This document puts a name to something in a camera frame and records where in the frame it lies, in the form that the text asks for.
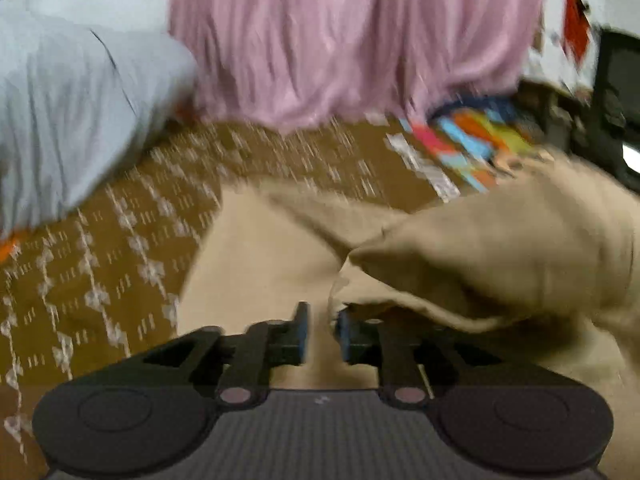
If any beige hooded jacket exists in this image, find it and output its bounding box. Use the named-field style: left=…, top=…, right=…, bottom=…
left=176, top=152, right=640, bottom=461

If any grey pillow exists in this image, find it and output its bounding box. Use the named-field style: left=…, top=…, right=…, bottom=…
left=0, top=10, right=198, bottom=238

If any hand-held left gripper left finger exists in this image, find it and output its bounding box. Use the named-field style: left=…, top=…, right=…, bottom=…
left=127, top=301, right=311, bottom=407

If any dark furniture with screen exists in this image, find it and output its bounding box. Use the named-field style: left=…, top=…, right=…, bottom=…
left=585, top=27, right=640, bottom=191

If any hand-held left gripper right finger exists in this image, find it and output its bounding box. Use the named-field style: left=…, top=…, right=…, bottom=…
left=334, top=305, right=521, bottom=407

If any red hanging ornament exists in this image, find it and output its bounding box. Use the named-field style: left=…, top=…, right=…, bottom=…
left=562, top=0, right=596, bottom=66

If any printed brown colourful blanket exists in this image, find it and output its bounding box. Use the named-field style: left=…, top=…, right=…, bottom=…
left=0, top=102, right=556, bottom=480

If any pink curtain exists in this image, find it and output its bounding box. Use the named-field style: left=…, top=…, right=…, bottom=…
left=167, top=0, right=551, bottom=133

